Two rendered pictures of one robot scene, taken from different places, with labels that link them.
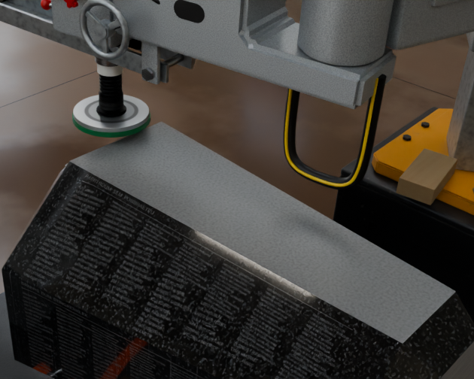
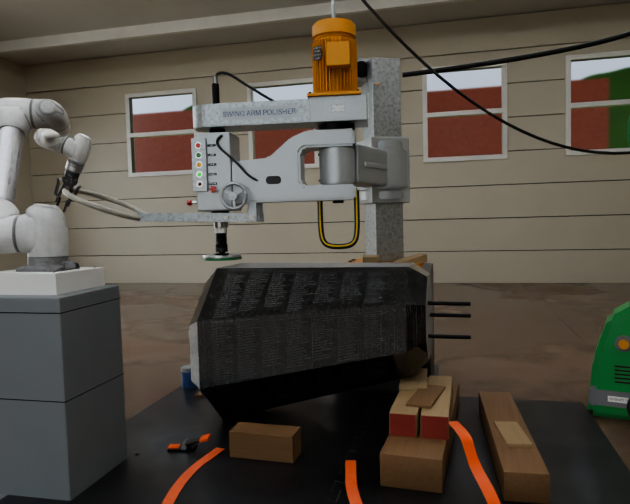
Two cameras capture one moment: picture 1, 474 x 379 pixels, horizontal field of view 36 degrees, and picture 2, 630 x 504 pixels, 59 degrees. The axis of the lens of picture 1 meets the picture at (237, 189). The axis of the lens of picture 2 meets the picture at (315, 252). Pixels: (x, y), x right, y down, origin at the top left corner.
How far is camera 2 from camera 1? 1.83 m
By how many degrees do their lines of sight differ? 37
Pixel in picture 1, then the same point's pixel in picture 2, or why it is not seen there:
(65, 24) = (205, 205)
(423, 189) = (374, 259)
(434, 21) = (366, 173)
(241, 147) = not seen: hidden behind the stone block
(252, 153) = not seen: hidden behind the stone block
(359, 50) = (349, 176)
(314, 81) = (335, 192)
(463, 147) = (379, 250)
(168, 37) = (263, 194)
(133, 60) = (240, 216)
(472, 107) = (378, 230)
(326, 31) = (336, 170)
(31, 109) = not seen: hidden behind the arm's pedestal
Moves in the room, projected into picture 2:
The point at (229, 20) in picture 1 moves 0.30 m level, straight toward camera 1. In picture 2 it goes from (293, 178) to (317, 173)
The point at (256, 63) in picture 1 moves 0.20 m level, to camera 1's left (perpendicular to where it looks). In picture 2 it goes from (308, 192) to (272, 193)
